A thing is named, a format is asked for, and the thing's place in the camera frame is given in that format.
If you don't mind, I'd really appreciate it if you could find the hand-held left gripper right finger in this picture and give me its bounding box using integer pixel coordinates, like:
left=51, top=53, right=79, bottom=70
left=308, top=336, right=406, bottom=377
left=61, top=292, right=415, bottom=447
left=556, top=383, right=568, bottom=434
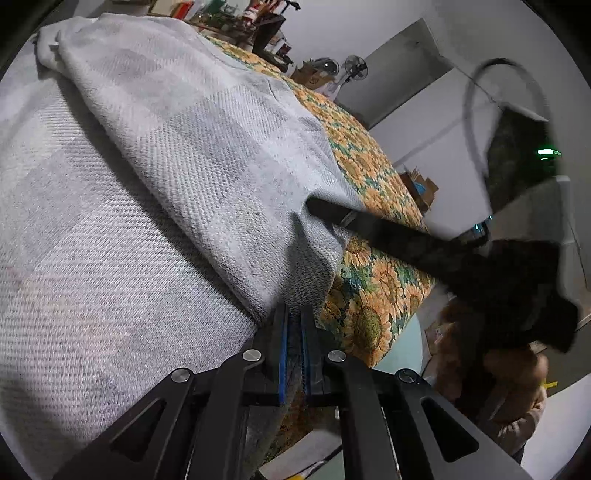
left=300, top=305, right=533, bottom=480

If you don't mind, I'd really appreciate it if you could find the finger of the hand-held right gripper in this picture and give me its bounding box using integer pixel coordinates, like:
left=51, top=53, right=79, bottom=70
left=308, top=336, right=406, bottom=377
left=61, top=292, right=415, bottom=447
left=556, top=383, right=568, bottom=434
left=307, top=196, right=465, bottom=283

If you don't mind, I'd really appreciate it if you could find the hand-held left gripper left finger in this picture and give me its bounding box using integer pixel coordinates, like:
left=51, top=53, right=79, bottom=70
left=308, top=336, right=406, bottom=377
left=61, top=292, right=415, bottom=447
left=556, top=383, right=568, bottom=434
left=53, top=302, right=290, bottom=480

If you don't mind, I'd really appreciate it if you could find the grey knit sweater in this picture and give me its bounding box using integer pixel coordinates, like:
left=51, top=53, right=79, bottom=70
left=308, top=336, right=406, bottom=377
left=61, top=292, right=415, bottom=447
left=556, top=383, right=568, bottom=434
left=0, top=13, right=366, bottom=480

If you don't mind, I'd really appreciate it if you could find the open cardboard box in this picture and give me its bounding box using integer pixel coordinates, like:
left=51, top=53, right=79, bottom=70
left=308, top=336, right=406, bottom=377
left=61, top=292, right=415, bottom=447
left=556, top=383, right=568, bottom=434
left=399, top=168, right=440, bottom=213

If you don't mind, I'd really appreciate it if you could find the sunflower print blanket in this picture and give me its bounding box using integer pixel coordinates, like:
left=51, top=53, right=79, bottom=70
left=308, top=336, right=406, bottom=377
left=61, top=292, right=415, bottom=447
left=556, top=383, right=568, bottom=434
left=198, top=34, right=437, bottom=456

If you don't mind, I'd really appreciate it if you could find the black standing fan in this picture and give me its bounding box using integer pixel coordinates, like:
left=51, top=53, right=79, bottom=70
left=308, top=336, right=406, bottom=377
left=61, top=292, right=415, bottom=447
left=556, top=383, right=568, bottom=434
left=342, top=54, right=369, bottom=85

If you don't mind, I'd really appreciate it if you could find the printed cardboard box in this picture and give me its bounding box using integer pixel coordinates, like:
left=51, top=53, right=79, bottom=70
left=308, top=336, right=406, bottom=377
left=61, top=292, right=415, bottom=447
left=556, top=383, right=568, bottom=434
left=291, top=62, right=334, bottom=91

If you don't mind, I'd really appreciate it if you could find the cluttered table with items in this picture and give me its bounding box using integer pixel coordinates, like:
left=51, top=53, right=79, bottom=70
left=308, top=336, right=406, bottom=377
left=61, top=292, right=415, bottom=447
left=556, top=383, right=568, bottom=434
left=249, top=0, right=302, bottom=62

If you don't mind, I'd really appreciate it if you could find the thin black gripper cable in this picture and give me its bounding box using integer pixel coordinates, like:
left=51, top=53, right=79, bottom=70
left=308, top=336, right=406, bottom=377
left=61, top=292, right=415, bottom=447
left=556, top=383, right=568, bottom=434
left=464, top=58, right=551, bottom=186

